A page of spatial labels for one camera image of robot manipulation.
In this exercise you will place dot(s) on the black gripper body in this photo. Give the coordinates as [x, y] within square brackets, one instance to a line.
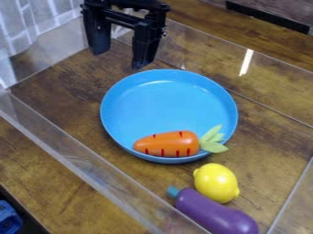
[108, 12]

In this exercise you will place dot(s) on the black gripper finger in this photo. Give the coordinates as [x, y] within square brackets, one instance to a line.
[147, 41]
[98, 32]

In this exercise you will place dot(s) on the orange toy carrot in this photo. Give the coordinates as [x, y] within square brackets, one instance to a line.
[181, 143]

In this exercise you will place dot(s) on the blue round tray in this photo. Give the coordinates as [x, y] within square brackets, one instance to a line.
[165, 100]

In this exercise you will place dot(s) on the white checkered curtain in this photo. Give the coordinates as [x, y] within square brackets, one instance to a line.
[28, 18]

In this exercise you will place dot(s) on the yellow toy lemon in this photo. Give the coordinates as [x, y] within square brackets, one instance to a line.
[216, 182]

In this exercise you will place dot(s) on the purple toy eggplant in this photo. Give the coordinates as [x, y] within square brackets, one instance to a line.
[218, 218]

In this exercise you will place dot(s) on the blue object at corner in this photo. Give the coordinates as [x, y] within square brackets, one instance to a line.
[10, 219]

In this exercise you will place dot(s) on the clear acrylic enclosure wall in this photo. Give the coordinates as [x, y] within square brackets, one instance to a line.
[81, 184]

